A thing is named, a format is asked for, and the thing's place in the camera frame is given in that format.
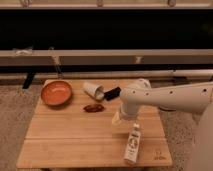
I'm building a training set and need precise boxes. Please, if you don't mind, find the black rectangular block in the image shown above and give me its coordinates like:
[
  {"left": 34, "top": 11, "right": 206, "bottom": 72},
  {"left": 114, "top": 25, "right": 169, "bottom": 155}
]
[{"left": 104, "top": 87, "right": 121, "bottom": 101}]

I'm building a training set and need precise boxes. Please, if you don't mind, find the orange bowl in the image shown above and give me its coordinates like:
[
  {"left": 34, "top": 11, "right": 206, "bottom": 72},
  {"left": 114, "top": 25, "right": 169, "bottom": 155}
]
[{"left": 41, "top": 81, "right": 72, "bottom": 106}]

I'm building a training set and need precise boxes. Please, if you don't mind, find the brown dried fruit piece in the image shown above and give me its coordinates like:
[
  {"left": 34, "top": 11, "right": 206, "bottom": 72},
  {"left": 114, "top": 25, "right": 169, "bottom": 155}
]
[{"left": 84, "top": 104, "right": 104, "bottom": 113}]

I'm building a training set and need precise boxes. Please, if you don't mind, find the white paper cup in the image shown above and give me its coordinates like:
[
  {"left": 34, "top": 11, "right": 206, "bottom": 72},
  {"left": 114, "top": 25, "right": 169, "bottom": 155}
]
[{"left": 83, "top": 82, "right": 104, "bottom": 101}]

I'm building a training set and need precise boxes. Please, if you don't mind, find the black bracket leg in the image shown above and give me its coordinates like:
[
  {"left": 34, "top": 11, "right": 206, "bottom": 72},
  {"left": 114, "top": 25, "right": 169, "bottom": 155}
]
[{"left": 22, "top": 72, "right": 36, "bottom": 89}]

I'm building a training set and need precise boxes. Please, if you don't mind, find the grey metal rail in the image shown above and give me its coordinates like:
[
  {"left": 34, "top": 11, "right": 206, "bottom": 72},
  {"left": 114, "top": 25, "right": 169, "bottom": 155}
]
[{"left": 0, "top": 49, "right": 213, "bottom": 65}]

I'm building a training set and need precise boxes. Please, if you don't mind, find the white plastic bottle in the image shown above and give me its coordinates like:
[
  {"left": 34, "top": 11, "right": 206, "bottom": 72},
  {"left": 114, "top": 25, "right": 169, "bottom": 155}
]
[{"left": 124, "top": 123, "right": 141, "bottom": 164}]

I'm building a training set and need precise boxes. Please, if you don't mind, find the wooden table board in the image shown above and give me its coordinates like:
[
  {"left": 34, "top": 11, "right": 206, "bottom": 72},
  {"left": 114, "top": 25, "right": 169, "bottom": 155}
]
[{"left": 16, "top": 80, "right": 172, "bottom": 169}]

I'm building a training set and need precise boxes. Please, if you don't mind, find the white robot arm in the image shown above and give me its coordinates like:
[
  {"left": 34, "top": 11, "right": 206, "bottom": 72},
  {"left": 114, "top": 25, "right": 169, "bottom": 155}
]
[{"left": 112, "top": 79, "right": 213, "bottom": 171}]

